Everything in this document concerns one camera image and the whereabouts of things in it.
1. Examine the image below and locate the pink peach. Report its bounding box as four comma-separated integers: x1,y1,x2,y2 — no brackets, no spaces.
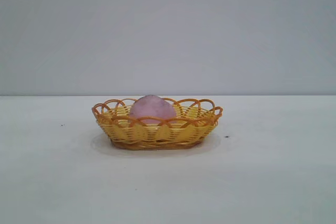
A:
129,94,177,126

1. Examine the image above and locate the yellow woven plastic basket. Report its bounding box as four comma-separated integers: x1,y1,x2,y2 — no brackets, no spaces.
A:
91,97,224,151

